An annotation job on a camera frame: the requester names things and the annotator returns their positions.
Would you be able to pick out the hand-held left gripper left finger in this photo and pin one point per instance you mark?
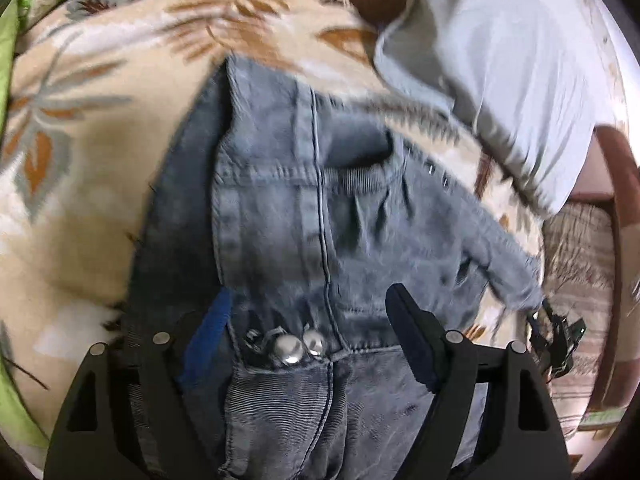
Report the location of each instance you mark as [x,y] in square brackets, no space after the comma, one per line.
[207,332]

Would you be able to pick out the brown wooden bed frame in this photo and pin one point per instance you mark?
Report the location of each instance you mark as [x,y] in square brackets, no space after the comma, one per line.
[616,150]

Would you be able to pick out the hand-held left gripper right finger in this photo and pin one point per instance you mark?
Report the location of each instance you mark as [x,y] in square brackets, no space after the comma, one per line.
[417,345]

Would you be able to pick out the cream leaf print blanket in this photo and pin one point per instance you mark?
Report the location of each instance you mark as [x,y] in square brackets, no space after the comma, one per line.
[100,160]

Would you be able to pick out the white pillow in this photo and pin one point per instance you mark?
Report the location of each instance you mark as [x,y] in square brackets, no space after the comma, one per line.
[500,60]

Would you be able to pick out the grey denim pants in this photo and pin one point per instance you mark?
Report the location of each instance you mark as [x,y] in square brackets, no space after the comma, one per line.
[300,210]

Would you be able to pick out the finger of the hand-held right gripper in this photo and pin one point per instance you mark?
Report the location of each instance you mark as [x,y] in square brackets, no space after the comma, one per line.
[559,342]

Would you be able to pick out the striped beige cushion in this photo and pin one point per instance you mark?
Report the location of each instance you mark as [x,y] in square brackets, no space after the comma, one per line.
[580,270]

